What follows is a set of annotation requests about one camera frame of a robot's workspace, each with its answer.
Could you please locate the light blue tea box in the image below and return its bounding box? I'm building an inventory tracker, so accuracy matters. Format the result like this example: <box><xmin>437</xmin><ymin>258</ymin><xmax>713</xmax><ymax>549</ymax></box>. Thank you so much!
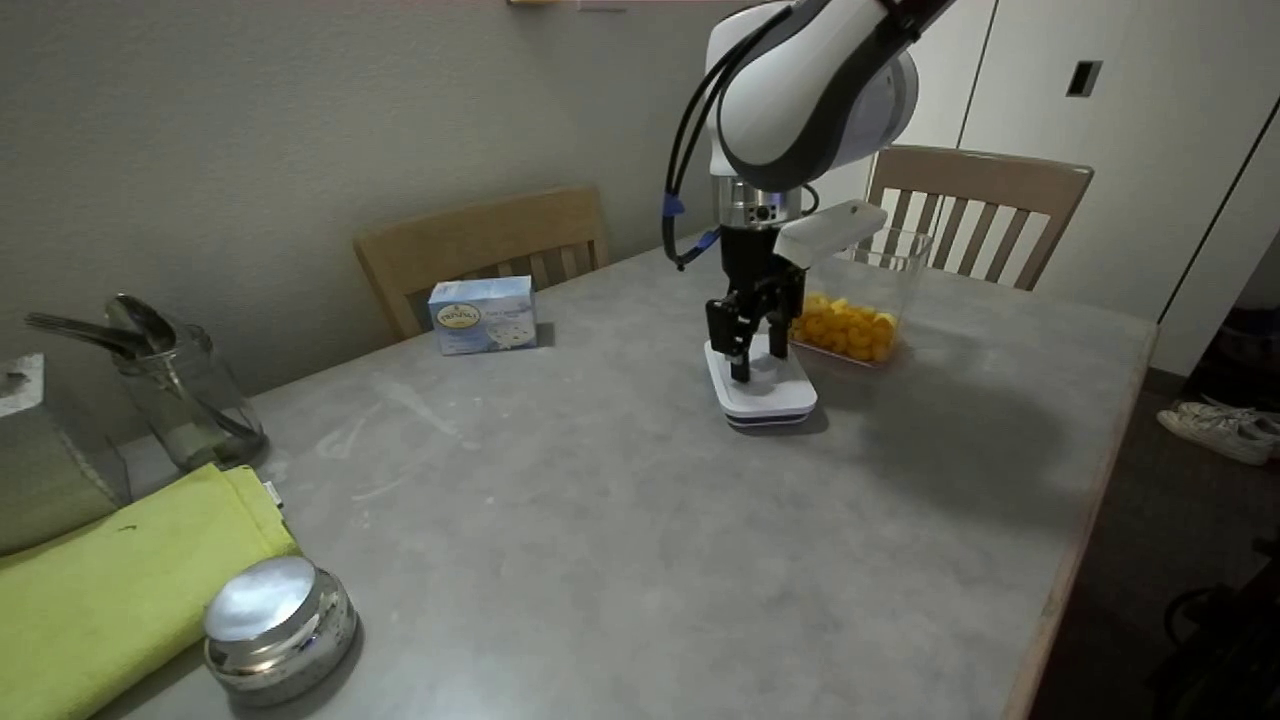
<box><xmin>427</xmin><ymin>275</ymin><xmax>540</xmax><ymax>358</ymax></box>

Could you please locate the heap of yellow snacks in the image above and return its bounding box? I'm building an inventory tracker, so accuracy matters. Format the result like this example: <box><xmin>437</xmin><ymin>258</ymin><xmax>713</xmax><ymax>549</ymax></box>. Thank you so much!
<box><xmin>794</xmin><ymin>291</ymin><xmax>899</xmax><ymax>364</ymax></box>

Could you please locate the glass jar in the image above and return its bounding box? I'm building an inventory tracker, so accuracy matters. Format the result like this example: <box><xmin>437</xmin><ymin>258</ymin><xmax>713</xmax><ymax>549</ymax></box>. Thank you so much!
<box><xmin>104</xmin><ymin>322</ymin><xmax>268</xmax><ymax>473</ymax></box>

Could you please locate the wooden chair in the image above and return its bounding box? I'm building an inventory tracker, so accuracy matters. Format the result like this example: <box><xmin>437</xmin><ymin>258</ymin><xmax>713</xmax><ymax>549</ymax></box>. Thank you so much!
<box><xmin>351</xmin><ymin>185</ymin><xmax>612</xmax><ymax>344</ymax></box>
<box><xmin>865</xmin><ymin>144</ymin><xmax>1096</xmax><ymax>294</ymax></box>

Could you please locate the clear plastic container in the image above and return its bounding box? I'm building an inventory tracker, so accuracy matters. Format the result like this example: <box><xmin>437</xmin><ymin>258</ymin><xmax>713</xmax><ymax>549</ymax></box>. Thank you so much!
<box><xmin>789</xmin><ymin>224</ymin><xmax>934</xmax><ymax>370</ymax></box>

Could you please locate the pair of white shoes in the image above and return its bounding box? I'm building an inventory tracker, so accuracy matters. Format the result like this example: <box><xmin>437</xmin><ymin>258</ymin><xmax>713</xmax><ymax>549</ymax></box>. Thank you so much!
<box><xmin>1156</xmin><ymin>399</ymin><xmax>1280</xmax><ymax>468</ymax></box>

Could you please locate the white container lid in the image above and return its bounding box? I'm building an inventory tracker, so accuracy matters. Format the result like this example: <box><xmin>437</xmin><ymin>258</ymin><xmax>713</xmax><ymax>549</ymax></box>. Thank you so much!
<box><xmin>703</xmin><ymin>334</ymin><xmax>820</xmax><ymax>432</ymax></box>

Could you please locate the bundle of metal spoons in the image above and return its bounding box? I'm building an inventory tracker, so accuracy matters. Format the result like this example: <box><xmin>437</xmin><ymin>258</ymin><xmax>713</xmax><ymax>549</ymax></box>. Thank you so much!
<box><xmin>24</xmin><ymin>292</ymin><xmax>183</xmax><ymax>363</ymax></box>

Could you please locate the round silver metal tin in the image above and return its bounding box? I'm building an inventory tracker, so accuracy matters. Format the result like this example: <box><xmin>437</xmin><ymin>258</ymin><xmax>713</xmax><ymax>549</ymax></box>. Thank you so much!
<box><xmin>202</xmin><ymin>555</ymin><xmax>360</xmax><ymax>709</ymax></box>

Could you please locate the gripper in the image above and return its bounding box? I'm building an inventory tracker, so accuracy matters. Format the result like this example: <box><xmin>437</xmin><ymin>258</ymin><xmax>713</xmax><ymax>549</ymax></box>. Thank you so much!
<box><xmin>705</xmin><ymin>226</ymin><xmax>807</xmax><ymax>385</ymax></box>

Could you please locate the white wardrobe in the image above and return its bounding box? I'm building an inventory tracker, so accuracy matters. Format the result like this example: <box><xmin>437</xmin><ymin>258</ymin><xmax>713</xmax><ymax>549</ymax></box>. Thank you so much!
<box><xmin>815</xmin><ymin>0</ymin><xmax>1280</xmax><ymax>379</ymax></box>

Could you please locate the green cloth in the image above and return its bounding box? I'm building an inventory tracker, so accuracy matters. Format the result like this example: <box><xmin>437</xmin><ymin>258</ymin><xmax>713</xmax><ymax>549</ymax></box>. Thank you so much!
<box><xmin>0</xmin><ymin>461</ymin><xmax>302</xmax><ymax>720</ymax></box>

